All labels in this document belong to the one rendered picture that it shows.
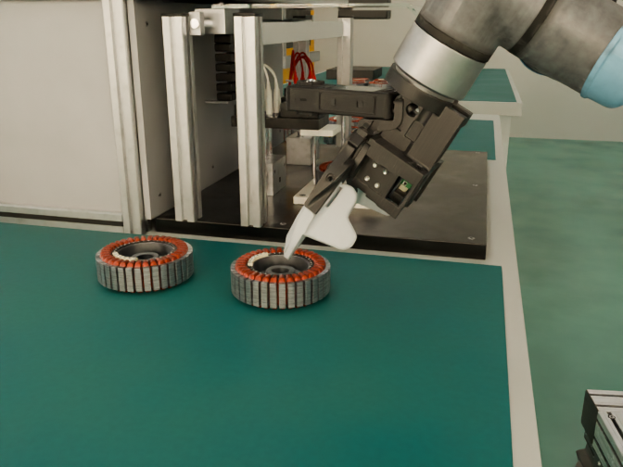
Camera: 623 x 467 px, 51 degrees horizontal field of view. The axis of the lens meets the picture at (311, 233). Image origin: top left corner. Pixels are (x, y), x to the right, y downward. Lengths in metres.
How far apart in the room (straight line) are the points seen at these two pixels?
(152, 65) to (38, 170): 0.24
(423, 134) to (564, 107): 5.83
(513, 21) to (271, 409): 0.37
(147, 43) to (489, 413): 0.66
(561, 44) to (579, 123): 5.88
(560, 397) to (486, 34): 1.60
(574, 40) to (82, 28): 0.64
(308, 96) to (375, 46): 5.78
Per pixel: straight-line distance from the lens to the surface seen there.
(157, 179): 0.97
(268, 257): 0.75
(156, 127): 0.97
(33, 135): 1.04
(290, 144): 1.29
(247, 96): 0.88
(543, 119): 6.42
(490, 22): 0.58
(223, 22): 0.94
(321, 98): 0.64
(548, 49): 0.59
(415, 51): 0.59
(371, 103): 0.62
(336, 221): 0.62
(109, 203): 0.99
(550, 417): 1.97
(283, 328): 0.66
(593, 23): 0.59
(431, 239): 0.87
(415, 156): 0.61
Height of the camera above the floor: 1.04
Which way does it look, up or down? 18 degrees down
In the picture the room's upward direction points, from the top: straight up
